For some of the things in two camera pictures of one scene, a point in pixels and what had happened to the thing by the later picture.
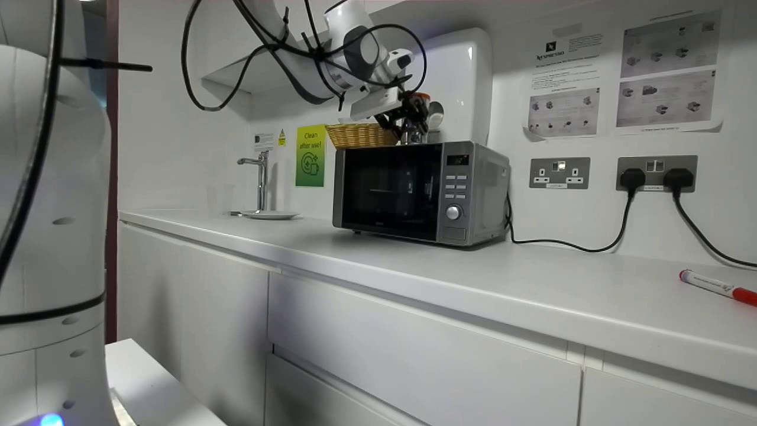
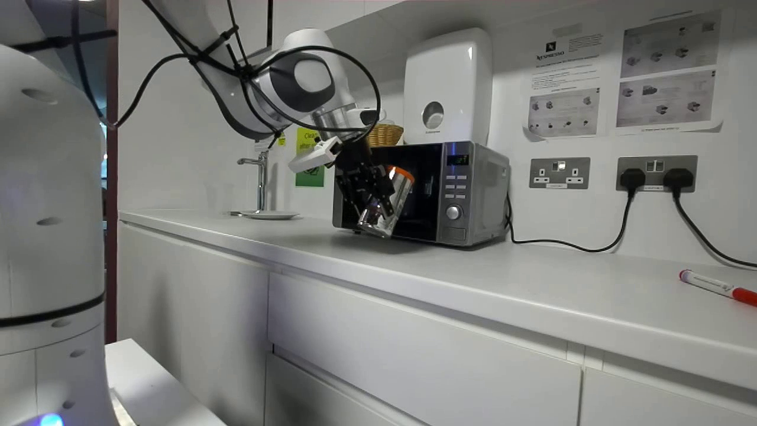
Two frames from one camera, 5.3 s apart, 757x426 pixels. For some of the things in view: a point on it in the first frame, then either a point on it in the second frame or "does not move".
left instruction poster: x=564 y=86 does not move
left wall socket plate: x=561 y=171 does not move
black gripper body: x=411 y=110 → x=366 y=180
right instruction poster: x=668 y=77 does not move
